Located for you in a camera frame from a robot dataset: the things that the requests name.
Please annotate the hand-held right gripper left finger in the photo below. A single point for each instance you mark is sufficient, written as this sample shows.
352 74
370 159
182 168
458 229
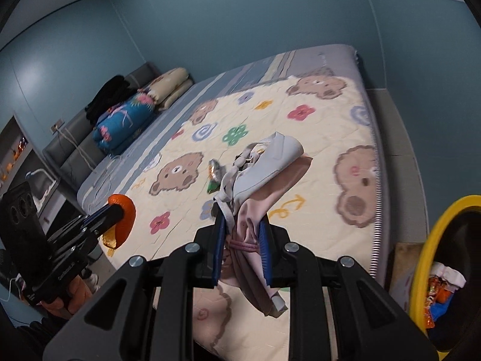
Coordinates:
220 240

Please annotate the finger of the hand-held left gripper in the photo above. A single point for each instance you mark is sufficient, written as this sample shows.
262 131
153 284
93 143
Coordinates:
79 238
109 212

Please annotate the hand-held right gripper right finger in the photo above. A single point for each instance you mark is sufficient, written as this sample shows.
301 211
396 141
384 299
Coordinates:
265 248

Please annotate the orange peel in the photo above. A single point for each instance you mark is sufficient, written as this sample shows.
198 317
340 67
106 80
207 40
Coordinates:
128 216

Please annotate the pink cloth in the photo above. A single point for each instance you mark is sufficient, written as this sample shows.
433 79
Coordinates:
248 270

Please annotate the white shoe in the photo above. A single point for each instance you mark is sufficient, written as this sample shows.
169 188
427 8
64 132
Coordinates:
270 161

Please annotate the yellow rimmed bin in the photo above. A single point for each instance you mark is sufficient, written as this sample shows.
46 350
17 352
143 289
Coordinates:
424 252

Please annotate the person's left forearm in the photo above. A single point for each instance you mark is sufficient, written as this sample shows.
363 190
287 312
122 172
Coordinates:
30 338

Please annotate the person's left hand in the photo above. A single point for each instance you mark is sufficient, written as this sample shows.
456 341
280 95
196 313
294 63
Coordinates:
71 297

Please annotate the grey padded headboard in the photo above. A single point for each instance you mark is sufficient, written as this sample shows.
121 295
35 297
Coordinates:
71 158

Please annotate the grey snack packet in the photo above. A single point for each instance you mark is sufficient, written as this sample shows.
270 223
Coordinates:
215 173

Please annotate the bedside shelf unit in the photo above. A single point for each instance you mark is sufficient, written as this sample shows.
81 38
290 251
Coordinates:
18 150

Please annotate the blue floral quilt roll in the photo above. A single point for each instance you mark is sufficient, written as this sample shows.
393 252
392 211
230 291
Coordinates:
124 120

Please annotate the black clothing pile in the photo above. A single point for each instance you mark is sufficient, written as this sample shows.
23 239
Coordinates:
107 97

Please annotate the bear printed blanket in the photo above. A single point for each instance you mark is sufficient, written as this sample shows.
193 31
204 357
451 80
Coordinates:
330 146

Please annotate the beige printed pillow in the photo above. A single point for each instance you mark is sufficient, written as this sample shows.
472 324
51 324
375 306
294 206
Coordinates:
169 81
176 92

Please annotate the bed with striped sheet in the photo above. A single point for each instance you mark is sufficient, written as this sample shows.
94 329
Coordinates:
270 64

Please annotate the wall socket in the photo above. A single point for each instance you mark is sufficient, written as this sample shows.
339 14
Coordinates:
57 126

